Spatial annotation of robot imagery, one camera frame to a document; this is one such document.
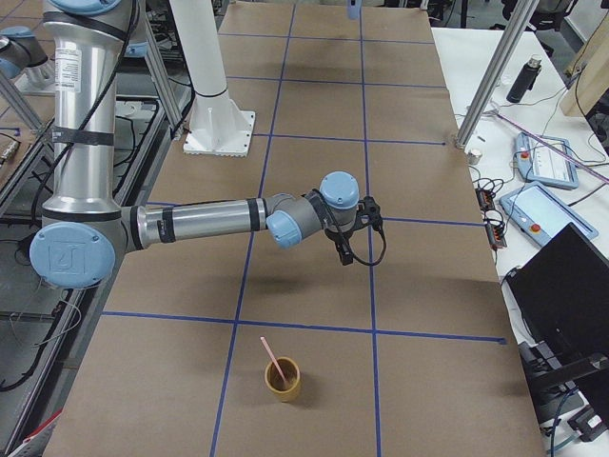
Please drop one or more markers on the blue plastic cup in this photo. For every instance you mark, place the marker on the blue plastic cup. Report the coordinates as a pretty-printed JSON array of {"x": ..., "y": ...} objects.
[{"x": 353, "y": 9}]

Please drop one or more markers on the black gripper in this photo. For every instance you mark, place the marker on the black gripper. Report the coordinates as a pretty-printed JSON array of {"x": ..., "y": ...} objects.
[{"x": 336, "y": 236}]

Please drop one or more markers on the far blue teach pendant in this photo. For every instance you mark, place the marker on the far blue teach pendant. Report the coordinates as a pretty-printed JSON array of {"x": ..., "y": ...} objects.
[{"x": 537, "y": 162}]

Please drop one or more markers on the pink chopstick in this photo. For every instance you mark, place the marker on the pink chopstick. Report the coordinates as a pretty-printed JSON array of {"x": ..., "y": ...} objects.
[{"x": 273, "y": 359}]

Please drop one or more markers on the black laptop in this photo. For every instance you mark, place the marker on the black laptop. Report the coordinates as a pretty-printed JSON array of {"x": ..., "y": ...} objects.
[{"x": 563, "y": 296}]

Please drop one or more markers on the black water bottle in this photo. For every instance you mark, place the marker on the black water bottle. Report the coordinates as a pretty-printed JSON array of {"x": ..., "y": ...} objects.
[{"x": 525, "y": 79}]

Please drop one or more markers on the aluminium frame post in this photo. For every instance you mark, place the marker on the aluminium frame post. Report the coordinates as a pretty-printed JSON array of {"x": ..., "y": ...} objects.
[{"x": 522, "y": 13}]

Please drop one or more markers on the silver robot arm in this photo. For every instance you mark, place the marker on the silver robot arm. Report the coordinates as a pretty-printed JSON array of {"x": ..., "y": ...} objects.
[
  {"x": 84, "y": 231},
  {"x": 22, "y": 52}
]

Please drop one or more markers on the brown wooden cup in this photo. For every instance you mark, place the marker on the brown wooden cup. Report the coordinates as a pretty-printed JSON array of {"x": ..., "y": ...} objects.
[{"x": 274, "y": 383}]

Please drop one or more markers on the blue teach pendant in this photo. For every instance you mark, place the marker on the blue teach pendant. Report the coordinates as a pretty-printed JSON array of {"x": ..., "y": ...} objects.
[
  {"x": 537, "y": 162},
  {"x": 541, "y": 214}
]

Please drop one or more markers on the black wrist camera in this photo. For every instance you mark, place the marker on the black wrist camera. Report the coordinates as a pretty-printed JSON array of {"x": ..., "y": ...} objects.
[{"x": 369, "y": 213}]

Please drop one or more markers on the small metal cylinder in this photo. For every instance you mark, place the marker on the small metal cylinder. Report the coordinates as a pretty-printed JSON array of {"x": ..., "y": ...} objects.
[{"x": 474, "y": 156}]

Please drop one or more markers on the near blue teach pendant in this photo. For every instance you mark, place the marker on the near blue teach pendant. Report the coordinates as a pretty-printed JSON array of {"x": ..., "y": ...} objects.
[{"x": 541, "y": 214}]

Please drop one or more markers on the white camera pillar base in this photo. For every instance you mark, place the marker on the white camera pillar base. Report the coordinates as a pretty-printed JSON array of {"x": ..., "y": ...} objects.
[{"x": 216, "y": 125}]

